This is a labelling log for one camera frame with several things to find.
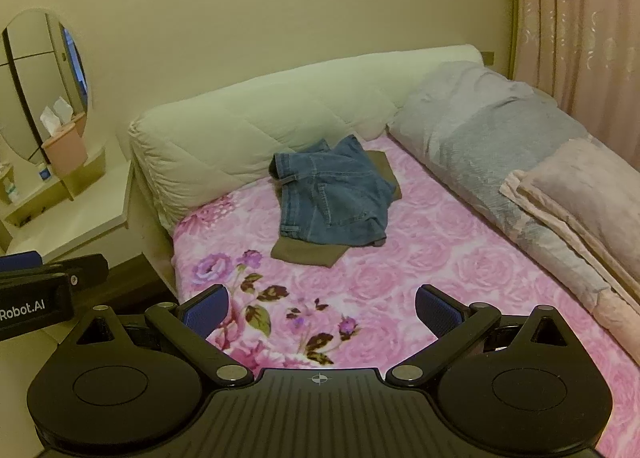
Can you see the pink floral blanket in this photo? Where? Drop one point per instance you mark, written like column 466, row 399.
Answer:
column 425, row 253

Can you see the pink folded blanket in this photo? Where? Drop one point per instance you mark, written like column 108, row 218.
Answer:
column 590, row 178

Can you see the pink tissue box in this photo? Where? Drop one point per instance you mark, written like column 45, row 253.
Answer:
column 65, row 151

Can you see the olive window frame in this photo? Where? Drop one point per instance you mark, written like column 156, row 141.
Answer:
column 513, row 13

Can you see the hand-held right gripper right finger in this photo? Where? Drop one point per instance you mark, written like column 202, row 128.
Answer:
column 440, row 310

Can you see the white bed frame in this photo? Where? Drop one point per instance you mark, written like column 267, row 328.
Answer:
column 152, row 238

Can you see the blue denim jeans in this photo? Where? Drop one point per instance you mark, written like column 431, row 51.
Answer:
column 330, row 198

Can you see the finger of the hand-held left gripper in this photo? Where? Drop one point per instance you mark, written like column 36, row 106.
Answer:
column 85, row 268
column 20, row 261

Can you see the oval mirror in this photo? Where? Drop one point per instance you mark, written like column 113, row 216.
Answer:
column 35, row 68

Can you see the white quilted headboard cushion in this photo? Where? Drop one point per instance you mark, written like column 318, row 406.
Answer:
column 250, row 128

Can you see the olive green garment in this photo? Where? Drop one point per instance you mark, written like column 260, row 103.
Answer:
column 310, row 254

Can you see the grey and pink duvet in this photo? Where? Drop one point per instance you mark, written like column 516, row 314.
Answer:
column 475, row 138

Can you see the pink curtain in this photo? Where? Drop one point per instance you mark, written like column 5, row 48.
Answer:
column 575, row 13

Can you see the white dressing table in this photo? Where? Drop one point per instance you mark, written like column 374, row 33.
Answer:
column 65, row 218

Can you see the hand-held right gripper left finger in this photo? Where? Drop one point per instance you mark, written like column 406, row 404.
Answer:
column 205, row 310

